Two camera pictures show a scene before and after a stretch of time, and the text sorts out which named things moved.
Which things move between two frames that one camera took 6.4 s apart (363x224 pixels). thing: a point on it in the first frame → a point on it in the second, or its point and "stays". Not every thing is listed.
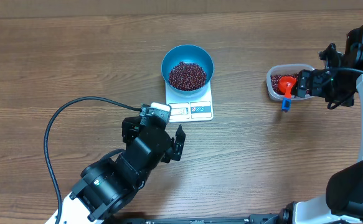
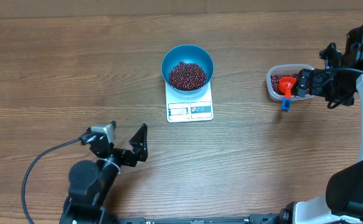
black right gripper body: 339,87 stays
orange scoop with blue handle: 286,83 stays
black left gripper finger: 130,128 → 114,124
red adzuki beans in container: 274,79 stays
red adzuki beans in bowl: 187,76 stays
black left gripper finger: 174,153 → 139,141
